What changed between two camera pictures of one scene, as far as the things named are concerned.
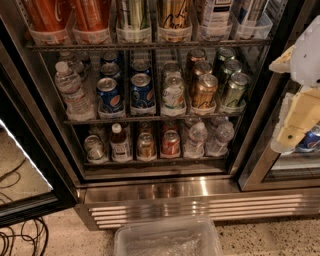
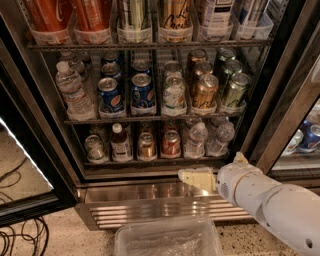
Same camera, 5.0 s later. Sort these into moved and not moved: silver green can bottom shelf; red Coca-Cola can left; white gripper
Moved: white gripper
Not moved: silver green can bottom shelf; red Coca-Cola can left
